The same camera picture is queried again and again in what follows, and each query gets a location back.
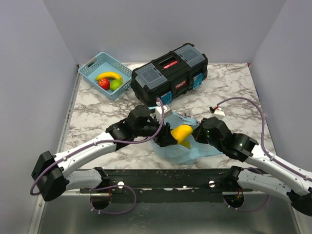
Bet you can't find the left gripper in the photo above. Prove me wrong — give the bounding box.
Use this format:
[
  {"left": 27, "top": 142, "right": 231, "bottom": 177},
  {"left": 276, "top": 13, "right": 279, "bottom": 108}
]
[{"left": 134, "top": 115, "right": 177, "bottom": 147}]

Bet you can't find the yellow fake mango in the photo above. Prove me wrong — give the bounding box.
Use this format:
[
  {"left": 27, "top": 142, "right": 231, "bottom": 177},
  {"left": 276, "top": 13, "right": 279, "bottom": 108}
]
[{"left": 170, "top": 124, "right": 193, "bottom": 144}]

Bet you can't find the light blue plastic bag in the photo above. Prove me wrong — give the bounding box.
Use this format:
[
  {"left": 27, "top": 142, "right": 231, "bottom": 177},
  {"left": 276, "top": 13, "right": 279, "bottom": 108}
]
[{"left": 151, "top": 105, "right": 221, "bottom": 165}]

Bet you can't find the green fake apple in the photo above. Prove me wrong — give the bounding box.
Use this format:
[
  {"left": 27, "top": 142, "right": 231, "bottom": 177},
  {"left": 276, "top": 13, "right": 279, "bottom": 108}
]
[{"left": 110, "top": 79, "right": 122, "bottom": 92}]

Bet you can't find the red fake fruit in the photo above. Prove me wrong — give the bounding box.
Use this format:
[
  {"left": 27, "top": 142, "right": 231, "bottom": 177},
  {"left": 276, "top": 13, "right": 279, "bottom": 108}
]
[{"left": 98, "top": 78, "right": 110, "bottom": 90}]

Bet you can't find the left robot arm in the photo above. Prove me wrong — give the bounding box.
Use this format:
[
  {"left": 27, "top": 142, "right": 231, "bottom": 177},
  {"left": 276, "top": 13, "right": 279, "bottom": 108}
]
[{"left": 30, "top": 105, "right": 177, "bottom": 201}]

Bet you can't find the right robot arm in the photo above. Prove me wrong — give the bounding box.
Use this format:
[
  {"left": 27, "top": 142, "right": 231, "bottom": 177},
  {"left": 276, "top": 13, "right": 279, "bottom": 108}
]
[{"left": 192, "top": 117, "right": 312, "bottom": 216}]

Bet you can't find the yellow fake banana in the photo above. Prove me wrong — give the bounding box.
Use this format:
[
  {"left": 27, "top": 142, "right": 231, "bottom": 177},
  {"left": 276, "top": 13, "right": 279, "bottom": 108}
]
[{"left": 95, "top": 72, "right": 123, "bottom": 82}]

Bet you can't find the black plastic toolbox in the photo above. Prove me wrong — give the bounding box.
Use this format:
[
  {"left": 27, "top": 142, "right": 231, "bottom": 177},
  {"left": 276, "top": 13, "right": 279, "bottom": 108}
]
[{"left": 130, "top": 43, "right": 208, "bottom": 107}]

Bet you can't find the light blue plastic basket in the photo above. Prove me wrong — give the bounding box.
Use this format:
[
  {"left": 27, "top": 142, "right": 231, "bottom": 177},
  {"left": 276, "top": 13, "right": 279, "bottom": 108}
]
[{"left": 78, "top": 52, "right": 132, "bottom": 100}]

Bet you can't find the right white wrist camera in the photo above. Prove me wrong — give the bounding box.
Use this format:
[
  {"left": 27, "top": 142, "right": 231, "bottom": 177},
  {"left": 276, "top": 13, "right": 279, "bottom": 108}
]
[{"left": 210, "top": 105, "right": 225, "bottom": 120}]

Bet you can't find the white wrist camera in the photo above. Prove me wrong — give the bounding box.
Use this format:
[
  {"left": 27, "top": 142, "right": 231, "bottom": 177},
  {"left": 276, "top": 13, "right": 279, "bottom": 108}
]
[
  {"left": 210, "top": 105, "right": 225, "bottom": 120},
  {"left": 155, "top": 105, "right": 173, "bottom": 122}
]

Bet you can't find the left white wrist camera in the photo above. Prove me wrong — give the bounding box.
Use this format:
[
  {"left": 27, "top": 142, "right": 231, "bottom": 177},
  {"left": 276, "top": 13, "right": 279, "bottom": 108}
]
[{"left": 155, "top": 105, "right": 173, "bottom": 122}]

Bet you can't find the black mounting rail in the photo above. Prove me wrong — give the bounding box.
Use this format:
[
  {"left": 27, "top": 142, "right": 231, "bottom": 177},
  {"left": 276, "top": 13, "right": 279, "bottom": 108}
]
[{"left": 80, "top": 166, "right": 242, "bottom": 203}]

